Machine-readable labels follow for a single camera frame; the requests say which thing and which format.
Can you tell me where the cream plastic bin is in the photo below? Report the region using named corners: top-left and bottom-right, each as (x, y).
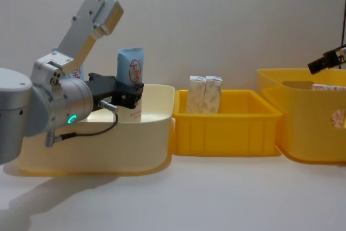
top-left (13, 84), bottom-right (176, 176)

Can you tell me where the patterned cream carton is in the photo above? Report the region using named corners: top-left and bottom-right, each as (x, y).
top-left (201, 75), bottom-right (224, 115)
top-left (185, 75), bottom-right (208, 115)

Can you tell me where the deep yellow plastic bin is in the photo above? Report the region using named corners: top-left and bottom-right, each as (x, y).
top-left (256, 68), bottom-right (346, 166)

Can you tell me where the shallow yellow plastic bin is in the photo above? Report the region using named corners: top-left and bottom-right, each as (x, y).
top-left (171, 89), bottom-right (283, 157)

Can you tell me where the thin dark wrist cable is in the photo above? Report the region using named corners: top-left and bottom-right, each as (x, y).
top-left (45, 100), bottom-right (120, 148)

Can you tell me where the white carton orange print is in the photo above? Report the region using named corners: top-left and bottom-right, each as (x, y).
top-left (311, 83), bottom-right (346, 91)

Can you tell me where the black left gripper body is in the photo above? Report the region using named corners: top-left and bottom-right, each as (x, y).
top-left (84, 72), bottom-right (120, 111)

